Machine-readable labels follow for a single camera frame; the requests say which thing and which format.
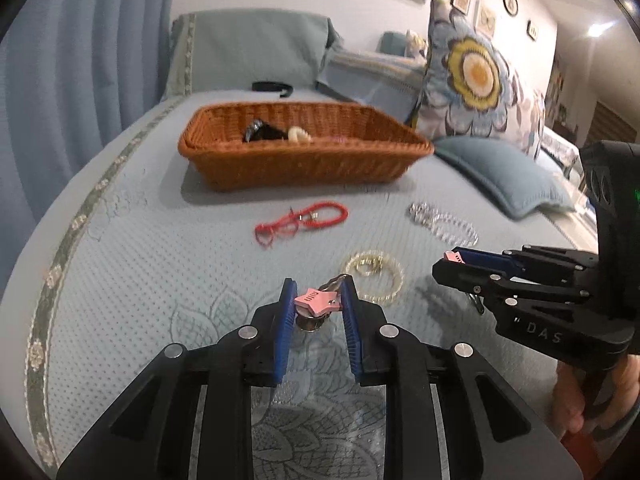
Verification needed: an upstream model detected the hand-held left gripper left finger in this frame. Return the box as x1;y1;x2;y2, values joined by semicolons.
56;278;301;480

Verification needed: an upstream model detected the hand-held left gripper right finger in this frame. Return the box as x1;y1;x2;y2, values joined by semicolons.
340;276;586;480

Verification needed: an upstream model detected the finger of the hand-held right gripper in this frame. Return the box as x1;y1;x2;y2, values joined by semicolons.
432;258;632;360
452;244;603;291

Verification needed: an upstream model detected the pink star hair clip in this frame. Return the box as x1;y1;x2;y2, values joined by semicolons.
294;274;352;334

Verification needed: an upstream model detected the brown wicker basket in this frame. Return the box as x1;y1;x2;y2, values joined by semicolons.
178;102;435;192

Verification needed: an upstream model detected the person's right hand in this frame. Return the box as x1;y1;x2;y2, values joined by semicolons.
553;354;640;438

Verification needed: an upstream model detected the plain blue cushion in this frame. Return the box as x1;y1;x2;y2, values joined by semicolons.
433;137;576;219

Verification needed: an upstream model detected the small floral pillow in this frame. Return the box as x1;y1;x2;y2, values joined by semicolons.
514;71;547;162

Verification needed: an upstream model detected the large floral pillow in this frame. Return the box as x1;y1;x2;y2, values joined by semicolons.
406;0;523;148

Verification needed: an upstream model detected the black hair accessory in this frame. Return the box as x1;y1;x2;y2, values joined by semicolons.
243;119;290;143

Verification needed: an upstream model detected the striped blue back cushion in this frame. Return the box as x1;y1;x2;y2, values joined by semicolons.
316;50;427;111

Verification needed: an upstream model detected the black headband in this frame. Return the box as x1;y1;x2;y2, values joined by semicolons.
251;80;294;98

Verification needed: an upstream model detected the white plush toy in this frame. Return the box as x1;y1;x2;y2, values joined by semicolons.
404;29;427;58

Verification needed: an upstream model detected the blue sofa backrest cover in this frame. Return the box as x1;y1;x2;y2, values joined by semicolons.
160;8;342;102

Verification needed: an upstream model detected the clear bead bracelet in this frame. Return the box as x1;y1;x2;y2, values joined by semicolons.
431;212;479;248

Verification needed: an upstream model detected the yellow bead bracelet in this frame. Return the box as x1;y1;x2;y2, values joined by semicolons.
343;249;405;304

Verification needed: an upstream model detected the silver chain bracelet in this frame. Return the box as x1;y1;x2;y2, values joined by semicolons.
407;201;442;227

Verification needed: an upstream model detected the red cord bracelet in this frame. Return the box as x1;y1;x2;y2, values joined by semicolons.
254;200;350;249

